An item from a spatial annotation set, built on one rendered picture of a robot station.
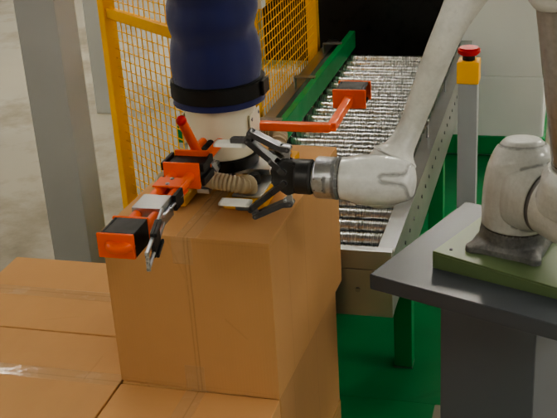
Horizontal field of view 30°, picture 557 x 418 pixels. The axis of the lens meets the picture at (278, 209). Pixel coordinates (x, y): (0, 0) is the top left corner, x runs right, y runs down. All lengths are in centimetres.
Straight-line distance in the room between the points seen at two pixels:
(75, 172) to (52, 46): 48
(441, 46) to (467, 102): 116
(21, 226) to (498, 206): 287
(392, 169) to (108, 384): 90
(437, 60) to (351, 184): 31
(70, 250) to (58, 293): 110
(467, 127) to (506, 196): 94
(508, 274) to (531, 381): 29
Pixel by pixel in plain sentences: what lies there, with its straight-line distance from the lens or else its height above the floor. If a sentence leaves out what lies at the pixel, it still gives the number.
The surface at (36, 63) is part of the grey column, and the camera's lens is 387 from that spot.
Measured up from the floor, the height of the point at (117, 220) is 111.
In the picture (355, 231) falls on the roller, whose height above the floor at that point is 52.
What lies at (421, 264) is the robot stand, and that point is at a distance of 255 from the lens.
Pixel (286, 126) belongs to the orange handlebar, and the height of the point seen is 109.
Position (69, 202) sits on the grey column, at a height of 39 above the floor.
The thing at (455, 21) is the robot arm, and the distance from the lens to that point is 216.
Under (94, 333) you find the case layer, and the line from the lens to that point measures 278.
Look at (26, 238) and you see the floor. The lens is 475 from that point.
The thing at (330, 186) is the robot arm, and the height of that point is 108.
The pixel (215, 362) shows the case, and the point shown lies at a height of 63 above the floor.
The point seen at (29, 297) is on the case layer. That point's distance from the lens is 302.
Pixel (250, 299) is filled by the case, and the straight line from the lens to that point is 231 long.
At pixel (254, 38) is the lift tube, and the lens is 241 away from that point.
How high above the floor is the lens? 190
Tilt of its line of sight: 24 degrees down
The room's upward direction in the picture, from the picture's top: 4 degrees counter-clockwise
